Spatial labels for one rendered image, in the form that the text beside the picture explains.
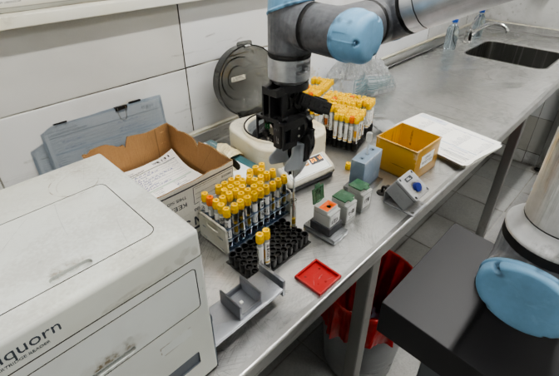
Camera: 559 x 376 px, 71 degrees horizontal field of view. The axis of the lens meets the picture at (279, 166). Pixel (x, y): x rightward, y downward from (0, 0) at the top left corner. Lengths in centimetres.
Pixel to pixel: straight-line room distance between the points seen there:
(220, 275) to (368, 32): 55
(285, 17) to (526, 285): 48
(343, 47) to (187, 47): 69
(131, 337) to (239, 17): 99
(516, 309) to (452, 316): 18
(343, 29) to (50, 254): 46
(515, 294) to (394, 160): 66
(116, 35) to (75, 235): 65
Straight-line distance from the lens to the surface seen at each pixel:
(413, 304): 74
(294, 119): 71
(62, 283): 49
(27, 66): 103
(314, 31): 61
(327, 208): 89
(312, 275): 85
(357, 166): 103
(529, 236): 55
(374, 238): 95
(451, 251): 86
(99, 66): 108
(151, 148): 113
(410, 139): 126
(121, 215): 55
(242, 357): 74
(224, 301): 74
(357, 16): 59
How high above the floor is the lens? 150
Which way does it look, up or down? 32 degrees down
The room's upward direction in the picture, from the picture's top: straight up
